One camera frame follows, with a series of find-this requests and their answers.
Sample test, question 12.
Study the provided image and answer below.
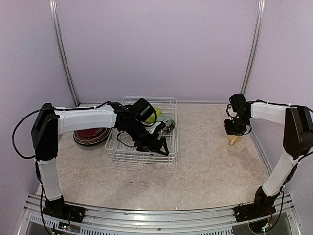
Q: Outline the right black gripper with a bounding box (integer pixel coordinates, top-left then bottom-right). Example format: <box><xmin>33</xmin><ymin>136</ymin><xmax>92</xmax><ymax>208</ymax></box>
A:
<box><xmin>225</xmin><ymin>114</ymin><xmax>250</xmax><ymax>135</ymax></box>

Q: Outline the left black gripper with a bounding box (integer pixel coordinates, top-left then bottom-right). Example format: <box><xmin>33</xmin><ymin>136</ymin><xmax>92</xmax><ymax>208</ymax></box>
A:
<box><xmin>123</xmin><ymin>121</ymin><xmax>170</xmax><ymax>156</ymax></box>

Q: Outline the pale yellow mug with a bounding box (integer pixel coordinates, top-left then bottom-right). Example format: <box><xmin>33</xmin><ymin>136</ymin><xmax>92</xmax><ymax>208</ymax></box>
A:
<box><xmin>227</xmin><ymin>135</ymin><xmax>243</xmax><ymax>146</ymax></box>

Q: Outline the light blue floral bowl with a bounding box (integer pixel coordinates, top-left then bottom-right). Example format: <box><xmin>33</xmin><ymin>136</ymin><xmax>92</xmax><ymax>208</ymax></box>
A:
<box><xmin>157</xmin><ymin>114</ymin><xmax>175</xmax><ymax>135</ymax></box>

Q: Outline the lime green bowl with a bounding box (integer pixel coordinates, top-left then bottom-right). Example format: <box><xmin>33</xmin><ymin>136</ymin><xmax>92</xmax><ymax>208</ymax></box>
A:
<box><xmin>144</xmin><ymin>106</ymin><xmax>163</xmax><ymax>124</ymax></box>

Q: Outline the dark red black plate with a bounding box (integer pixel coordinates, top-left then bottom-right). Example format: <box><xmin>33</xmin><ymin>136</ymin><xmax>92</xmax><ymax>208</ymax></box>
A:
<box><xmin>73</xmin><ymin>127</ymin><xmax>111</xmax><ymax>144</ymax></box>

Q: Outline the black rimmed striped plate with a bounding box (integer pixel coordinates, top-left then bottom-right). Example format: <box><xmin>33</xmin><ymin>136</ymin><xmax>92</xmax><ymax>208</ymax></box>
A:
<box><xmin>72</xmin><ymin>129</ymin><xmax>112</xmax><ymax>147</ymax></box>

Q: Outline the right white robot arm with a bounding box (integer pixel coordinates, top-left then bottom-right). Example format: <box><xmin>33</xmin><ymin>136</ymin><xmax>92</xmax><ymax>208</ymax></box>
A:
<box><xmin>224</xmin><ymin>94</ymin><xmax>313</xmax><ymax>217</ymax></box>

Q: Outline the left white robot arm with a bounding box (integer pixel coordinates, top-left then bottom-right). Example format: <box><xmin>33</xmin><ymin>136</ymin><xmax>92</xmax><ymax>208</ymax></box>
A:
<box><xmin>11</xmin><ymin>98</ymin><xmax>169</xmax><ymax>218</ymax></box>

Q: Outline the white wire dish rack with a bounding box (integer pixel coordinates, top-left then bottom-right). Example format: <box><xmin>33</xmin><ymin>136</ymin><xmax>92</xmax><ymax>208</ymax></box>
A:
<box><xmin>105</xmin><ymin>96</ymin><xmax>179</xmax><ymax>165</ymax></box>

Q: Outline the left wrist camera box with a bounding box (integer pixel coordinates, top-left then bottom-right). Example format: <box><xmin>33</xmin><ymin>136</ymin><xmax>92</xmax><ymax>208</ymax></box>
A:
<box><xmin>132</xmin><ymin>98</ymin><xmax>154</xmax><ymax>122</ymax></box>

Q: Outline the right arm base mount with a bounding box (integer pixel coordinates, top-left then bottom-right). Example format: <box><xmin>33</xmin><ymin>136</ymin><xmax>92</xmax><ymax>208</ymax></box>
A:
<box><xmin>233</xmin><ymin>203</ymin><xmax>276</xmax><ymax>222</ymax></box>

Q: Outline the aluminium front rail frame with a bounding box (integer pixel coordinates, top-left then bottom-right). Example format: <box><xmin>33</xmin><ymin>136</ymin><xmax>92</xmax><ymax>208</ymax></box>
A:
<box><xmin>17</xmin><ymin>193</ymin><xmax>301</xmax><ymax>235</ymax></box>

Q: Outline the right aluminium corner post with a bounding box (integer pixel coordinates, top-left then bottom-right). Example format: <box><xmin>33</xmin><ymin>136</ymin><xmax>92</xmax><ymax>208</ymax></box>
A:
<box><xmin>239</xmin><ymin>0</ymin><xmax>266</xmax><ymax>95</ymax></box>

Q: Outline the aluminium corner post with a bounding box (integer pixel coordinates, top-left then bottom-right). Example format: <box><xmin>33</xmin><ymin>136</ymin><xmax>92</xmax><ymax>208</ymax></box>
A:
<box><xmin>49</xmin><ymin>0</ymin><xmax>80</xmax><ymax>107</ymax></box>
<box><xmin>239</xmin><ymin>0</ymin><xmax>266</xmax><ymax>95</ymax></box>

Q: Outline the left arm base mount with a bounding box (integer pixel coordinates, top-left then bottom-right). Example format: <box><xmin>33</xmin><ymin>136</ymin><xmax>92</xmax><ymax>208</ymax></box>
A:
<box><xmin>43</xmin><ymin>197</ymin><xmax>86</xmax><ymax>223</ymax></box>

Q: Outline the left aluminium corner post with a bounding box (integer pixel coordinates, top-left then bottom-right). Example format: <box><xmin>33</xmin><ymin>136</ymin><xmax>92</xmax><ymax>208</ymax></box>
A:
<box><xmin>49</xmin><ymin>0</ymin><xmax>80</xmax><ymax>107</ymax></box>

